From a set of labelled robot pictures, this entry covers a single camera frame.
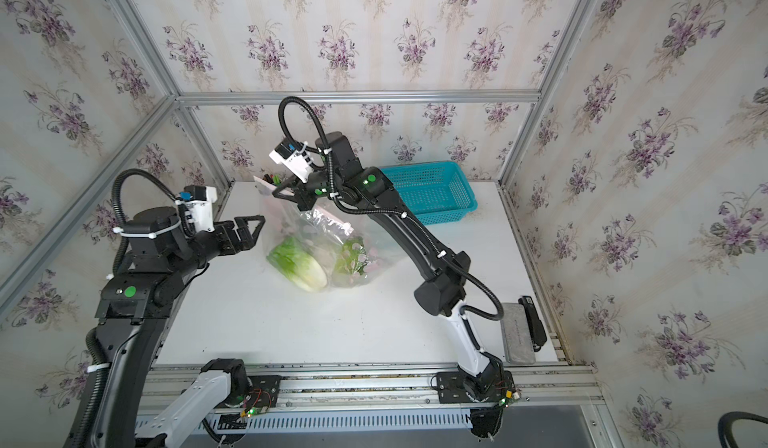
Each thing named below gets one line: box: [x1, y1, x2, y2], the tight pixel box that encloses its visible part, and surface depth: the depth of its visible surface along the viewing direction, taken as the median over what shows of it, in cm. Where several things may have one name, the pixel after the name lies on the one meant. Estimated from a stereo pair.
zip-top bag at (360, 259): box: [327, 228, 414, 288], surface depth 92 cm
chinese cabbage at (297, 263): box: [266, 237, 327, 292], surface depth 81 cm
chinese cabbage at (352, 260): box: [333, 236, 369, 286], surface depth 90 cm
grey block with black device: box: [501, 296, 547, 365], surface depth 80 cm
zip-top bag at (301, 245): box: [254, 175, 355, 293], surface depth 80 cm
